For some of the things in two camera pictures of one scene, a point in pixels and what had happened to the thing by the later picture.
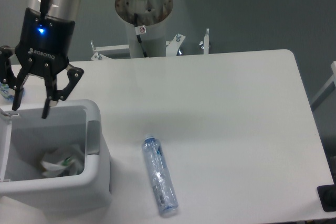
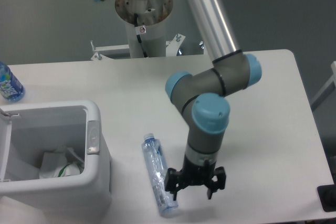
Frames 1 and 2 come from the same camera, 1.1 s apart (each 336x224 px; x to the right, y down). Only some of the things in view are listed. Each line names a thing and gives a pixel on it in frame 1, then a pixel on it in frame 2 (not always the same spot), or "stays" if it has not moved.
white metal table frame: x=172 y=46 stays
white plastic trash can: x=27 y=138 stays
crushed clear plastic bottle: x=166 y=201 stays
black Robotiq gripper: x=45 y=43 to x=194 y=174
